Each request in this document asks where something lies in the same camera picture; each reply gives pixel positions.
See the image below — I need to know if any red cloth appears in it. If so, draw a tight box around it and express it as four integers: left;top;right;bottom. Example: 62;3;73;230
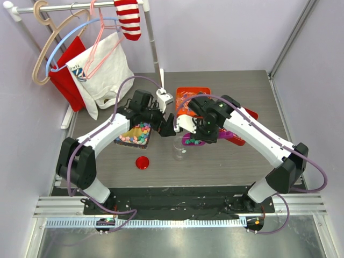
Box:
48;36;85;112

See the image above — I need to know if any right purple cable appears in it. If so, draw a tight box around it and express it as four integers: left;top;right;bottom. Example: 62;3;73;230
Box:
173;92;328;234

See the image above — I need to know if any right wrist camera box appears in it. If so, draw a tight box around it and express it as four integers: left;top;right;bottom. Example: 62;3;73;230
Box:
174;114;197;134

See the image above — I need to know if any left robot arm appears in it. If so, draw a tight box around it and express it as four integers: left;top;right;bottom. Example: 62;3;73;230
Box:
56;90;176;214

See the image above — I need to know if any blue clothes hanger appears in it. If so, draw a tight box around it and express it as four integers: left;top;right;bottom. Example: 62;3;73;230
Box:
44;17;121;73

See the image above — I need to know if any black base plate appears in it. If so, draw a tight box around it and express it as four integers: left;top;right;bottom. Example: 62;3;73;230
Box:
83;185;275;220

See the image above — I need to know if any wooden clothes hanger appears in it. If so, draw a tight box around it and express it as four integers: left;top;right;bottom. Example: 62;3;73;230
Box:
32;1;91;85

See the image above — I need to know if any clear plastic jar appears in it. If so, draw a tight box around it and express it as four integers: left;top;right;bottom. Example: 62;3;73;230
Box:
173;137;187;161

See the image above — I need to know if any white clothes rack stand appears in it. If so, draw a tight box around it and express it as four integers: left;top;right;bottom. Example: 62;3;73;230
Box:
3;1;164;130

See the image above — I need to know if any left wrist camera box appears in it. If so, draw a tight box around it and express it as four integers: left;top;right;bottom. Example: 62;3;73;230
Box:
156;88;174;113

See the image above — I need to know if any red jar lid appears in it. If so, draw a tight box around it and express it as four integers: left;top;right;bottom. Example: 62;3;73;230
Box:
135;156;149;170

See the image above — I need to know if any aluminium rail frame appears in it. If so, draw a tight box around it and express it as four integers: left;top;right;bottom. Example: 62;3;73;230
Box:
28;189;337;257

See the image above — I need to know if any gold tin of star candies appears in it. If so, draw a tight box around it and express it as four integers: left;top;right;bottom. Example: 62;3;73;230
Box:
114;123;152;149

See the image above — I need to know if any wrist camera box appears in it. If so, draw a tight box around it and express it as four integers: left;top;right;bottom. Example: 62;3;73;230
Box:
174;114;197;134
156;88;174;113

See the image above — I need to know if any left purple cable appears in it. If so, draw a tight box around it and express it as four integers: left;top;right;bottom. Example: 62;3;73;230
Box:
67;76;164;233

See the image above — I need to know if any white cloth bag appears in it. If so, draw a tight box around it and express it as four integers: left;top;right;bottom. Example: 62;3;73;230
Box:
67;32;133;120

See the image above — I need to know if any pink wire hanger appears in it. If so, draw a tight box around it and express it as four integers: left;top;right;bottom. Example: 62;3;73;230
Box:
82;8;124;80

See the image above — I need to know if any orange candy box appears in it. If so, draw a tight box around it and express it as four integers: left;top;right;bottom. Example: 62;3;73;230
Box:
176;87;211;117

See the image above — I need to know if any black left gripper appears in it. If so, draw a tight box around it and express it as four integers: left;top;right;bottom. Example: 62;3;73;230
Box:
140;101;176;137

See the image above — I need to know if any red white striped sock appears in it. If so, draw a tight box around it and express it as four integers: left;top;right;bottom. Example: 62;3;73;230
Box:
113;0;141;41

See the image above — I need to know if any purple cable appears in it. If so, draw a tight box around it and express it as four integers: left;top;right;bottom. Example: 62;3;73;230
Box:
67;76;164;233
173;92;328;234

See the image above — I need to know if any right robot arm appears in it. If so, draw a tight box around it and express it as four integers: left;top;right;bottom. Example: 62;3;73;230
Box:
176;94;309;212

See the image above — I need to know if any purple plastic scoop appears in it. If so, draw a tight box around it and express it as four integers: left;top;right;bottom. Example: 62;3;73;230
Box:
181;131;234;147

